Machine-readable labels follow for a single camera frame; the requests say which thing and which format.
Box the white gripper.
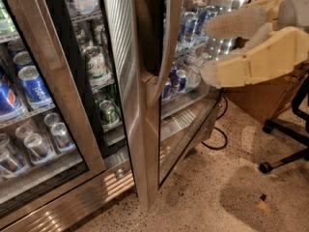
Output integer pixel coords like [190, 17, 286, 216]
[201, 0, 309, 88]

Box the silver can lower left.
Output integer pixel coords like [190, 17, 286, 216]
[23, 133, 56, 165]

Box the Red Bull can middle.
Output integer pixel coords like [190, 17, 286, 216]
[178, 12, 197, 45]

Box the blue soda can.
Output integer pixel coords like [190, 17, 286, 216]
[172, 70, 187, 93]
[161, 78, 172, 101]

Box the blue soda can right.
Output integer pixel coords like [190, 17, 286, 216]
[172, 70, 187, 93]

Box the Red Bull can right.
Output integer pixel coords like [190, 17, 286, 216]
[195, 6, 219, 37]

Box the glass fridge door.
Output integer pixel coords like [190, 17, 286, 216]
[0, 0, 105, 228]
[103, 0, 251, 207]

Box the black power cable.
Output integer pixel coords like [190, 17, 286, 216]
[202, 95, 230, 151]

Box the clear water bottle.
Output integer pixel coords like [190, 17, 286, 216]
[187, 52, 209, 88]

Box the blue soda can middle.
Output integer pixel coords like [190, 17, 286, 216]
[161, 78, 172, 101]

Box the red bull can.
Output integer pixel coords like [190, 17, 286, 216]
[195, 6, 219, 37]
[178, 12, 197, 45]

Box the black office chair base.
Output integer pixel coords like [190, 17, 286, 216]
[259, 76, 309, 174]

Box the large Pepsi can left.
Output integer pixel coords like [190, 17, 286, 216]
[0, 73, 25, 122]

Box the steel fridge base grille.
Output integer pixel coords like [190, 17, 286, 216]
[1, 147, 134, 232]

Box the front blue Pepsi can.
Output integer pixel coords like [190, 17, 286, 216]
[17, 66, 53, 109]

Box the silver blue can lower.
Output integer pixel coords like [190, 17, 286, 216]
[51, 122, 75, 152]

